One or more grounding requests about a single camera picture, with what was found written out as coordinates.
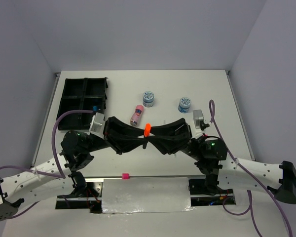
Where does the orange highlighter cap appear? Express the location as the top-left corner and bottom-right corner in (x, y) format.
(144, 123), (151, 137)

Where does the pink highlighter cap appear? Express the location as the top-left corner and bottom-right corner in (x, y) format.
(122, 173), (129, 179)

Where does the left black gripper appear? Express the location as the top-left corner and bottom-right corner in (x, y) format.
(85, 116), (148, 155)

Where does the blue-lidded jar right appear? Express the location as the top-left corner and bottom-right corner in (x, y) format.
(178, 97), (191, 113)

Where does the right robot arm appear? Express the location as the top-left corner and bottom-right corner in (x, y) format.
(144, 118), (296, 204)

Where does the blue-lidded jar left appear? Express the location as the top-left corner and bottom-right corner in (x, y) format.
(142, 91), (154, 108)

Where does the blue-lidded jar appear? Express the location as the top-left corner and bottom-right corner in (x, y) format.
(178, 97), (191, 113)
(142, 91), (154, 108)

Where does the black four-compartment organizer tray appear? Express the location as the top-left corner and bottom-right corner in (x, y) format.
(57, 77), (109, 131)

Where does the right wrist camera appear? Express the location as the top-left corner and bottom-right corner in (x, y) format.
(193, 110), (210, 131)

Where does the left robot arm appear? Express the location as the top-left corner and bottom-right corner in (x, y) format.
(0, 117), (151, 222)

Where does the orange highlighter marker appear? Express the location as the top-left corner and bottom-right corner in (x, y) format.
(143, 137), (148, 149)

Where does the pink-capped clear tube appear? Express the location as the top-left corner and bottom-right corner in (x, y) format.
(130, 105), (144, 127)

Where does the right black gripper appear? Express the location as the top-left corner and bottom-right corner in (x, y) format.
(145, 117), (204, 161)

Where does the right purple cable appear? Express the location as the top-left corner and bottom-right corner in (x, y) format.
(209, 99), (294, 237)

